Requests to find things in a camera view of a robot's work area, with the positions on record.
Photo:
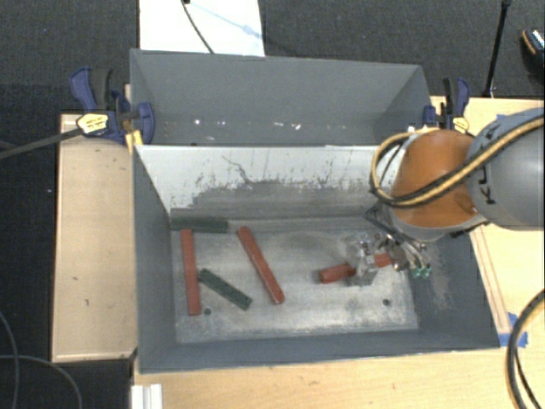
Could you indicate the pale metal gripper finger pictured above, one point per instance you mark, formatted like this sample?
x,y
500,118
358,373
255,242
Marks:
x,y
361,251
365,277

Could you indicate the red-brown block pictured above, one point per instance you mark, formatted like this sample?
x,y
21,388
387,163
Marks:
x,y
336,272
260,265
190,271

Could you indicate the dark green flat block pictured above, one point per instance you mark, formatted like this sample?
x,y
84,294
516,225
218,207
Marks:
x,y
199,224
225,289

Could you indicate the grey metal bin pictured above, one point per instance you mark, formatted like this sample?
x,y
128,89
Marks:
x,y
264,100

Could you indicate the pale wood board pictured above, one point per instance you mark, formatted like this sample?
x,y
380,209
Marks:
x,y
93,237

